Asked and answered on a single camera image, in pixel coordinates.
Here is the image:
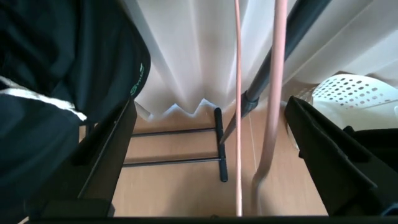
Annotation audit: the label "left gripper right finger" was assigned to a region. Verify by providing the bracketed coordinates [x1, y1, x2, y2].
[284, 95, 398, 217]

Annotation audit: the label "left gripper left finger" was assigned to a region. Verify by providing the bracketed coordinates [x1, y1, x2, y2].
[25, 96, 138, 218]

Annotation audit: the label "pink clothes hanger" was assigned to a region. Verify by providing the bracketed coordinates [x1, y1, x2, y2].
[234, 0, 289, 217]

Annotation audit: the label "black shorts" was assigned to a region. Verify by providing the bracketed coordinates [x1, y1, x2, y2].
[0, 0, 152, 217]

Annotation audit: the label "white laundry basket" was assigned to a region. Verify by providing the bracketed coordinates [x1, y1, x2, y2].
[310, 73, 398, 131]

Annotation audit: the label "black clothes rack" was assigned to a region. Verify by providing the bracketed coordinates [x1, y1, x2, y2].
[83, 0, 332, 183]

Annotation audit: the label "beige curtain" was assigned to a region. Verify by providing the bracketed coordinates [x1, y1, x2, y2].
[121, 0, 398, 121]

